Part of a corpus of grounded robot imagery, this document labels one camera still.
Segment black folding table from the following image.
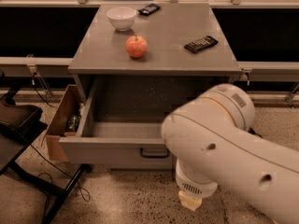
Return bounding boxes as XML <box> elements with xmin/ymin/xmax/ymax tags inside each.
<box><xmin>0</xmin><ymin>85</ymin><xmax>92</xmax><ymax>224</ymax></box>

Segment grey top drawer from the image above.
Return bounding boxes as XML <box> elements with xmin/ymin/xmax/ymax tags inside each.
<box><xmin>61</xmin><ymin>75</ymin><xmax>228</xmax><ymax>169</ymax></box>

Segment red apple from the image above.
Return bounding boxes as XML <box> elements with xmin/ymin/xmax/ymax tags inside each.
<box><xmin>125</xmin><ymin>35</ymin><xmax>148</xmax><ymax>59</ymax></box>

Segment white bowl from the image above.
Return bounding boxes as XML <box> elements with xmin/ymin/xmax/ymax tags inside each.
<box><xmin>107</xmin><ymin>7</ymin><xmax>137</xmax><ymax>31</ymax></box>

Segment black floor cable left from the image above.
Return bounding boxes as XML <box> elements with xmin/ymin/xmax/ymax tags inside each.
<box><xmin>29</xmin><ymin>72</ymin><xmax>92</xmax><ymax>203</ymax></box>

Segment cardboard box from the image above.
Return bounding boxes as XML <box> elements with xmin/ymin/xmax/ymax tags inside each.
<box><xmin>45</xmin><ymin>85</ymin><xmax>82</xmax><ymax>161</ymax></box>

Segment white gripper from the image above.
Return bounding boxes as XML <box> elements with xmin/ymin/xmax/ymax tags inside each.
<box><xmin>176</xmin><ymin>160</ymin><xmax>218</xmax><ymax>211</ymax></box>

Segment grey drawer cabinet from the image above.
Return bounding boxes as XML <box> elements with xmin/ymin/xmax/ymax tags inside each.
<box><xmin>67</xmin><ymin>2</ymin><xmax>242</xmax><ymax>174</ymax></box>

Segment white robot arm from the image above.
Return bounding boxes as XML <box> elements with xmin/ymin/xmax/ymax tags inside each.
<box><xmin>162</xmin><ymin>84</ymin><xmax>299</xmax><ymax>224</ymax></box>

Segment green can in box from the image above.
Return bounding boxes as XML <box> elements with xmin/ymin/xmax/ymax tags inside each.
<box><xmin>66</xmin><ymin>115</ymin><xmax>81</xmax><ymax>132</ymax></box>

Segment black snack bar right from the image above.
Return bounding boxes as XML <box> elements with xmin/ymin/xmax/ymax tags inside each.
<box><xmin>184</xmin><ymin>35</ymin><xmax>219</xmax><ymax>53</ymax></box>

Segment black snack packet rear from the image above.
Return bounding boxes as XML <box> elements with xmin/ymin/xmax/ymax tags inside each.
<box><xmin>138</xmin><ymin>3</ymin><xmax>161</xmax><ymax>16</ymax></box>

